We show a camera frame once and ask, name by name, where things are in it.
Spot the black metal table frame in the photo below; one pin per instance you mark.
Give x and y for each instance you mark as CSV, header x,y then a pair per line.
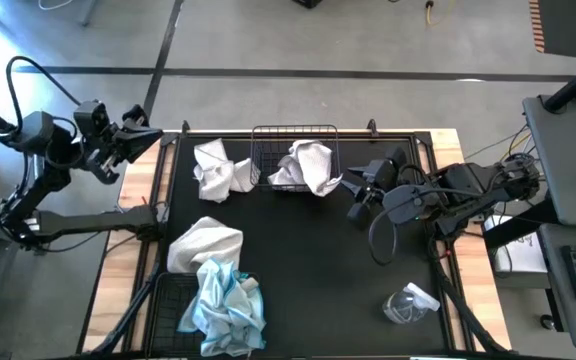
x,y
208,135

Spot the white box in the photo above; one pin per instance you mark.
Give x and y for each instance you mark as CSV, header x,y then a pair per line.
x,y
523,255

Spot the small frame clamp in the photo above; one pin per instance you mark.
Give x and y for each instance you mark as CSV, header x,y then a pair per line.
x,y
373,129
186,128

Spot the light blue microfiber towel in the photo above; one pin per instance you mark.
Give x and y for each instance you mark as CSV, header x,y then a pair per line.
x,y
253,320
228,340
213,295

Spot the black floor mat striped edge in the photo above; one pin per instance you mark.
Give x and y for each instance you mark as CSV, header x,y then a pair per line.
x,y
568,30

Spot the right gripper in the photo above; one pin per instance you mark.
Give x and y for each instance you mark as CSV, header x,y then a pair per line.
x,y
383,177

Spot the white waffle microfiber towel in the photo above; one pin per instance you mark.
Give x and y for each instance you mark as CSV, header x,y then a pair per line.
x,y
203,245
215,175
308,162

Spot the black caster wheel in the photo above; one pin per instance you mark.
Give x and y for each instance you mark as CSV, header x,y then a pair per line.
x,y
548,322

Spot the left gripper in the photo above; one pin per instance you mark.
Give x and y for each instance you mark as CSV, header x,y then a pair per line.
x,y
98,145

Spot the clear plastic bag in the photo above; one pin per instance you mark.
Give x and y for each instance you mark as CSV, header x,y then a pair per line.
x,y
403,307

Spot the gray metal leg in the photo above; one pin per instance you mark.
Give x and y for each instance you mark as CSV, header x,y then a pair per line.
x,y
89,12

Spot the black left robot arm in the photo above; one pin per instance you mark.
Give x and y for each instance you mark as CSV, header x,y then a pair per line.
x,y
93,222

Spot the gray side desk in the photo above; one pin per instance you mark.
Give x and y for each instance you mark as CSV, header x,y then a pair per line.
x,y
563,165
558,310

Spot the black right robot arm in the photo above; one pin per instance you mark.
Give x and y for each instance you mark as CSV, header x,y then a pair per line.
x,y
468,185

